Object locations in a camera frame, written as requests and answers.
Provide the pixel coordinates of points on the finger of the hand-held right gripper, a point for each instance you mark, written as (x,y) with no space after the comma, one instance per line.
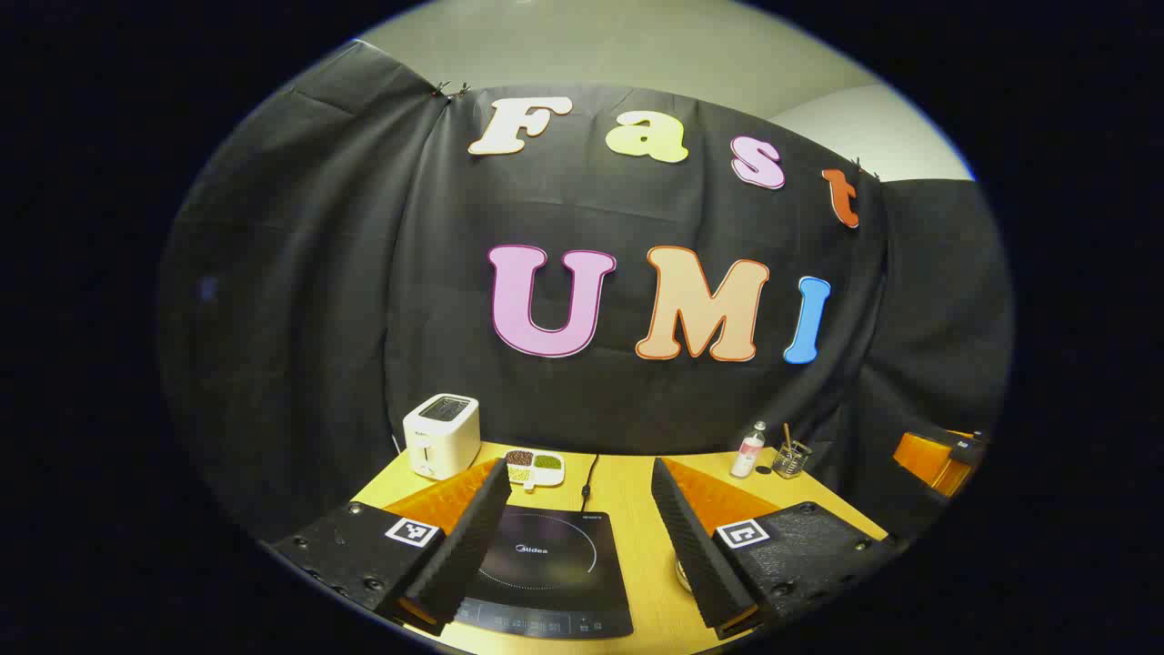
(923,455)

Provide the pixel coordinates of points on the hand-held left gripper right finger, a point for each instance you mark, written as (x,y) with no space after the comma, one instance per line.
(696,546)

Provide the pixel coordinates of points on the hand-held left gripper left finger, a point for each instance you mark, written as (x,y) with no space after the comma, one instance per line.
(464,546)

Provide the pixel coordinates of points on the black induction cooktop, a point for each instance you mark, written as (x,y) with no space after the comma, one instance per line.
(555,582)

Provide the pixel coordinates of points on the white toaster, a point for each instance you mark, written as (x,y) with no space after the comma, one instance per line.
(441,446)

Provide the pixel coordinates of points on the clear bottle with pink label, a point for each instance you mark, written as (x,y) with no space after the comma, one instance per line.
(747,455)

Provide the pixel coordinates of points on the white divided dish of beans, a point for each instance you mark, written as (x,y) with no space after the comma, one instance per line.
(535,462)

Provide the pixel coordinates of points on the black backdrop cloth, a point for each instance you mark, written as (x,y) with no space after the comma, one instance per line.
(364,273)

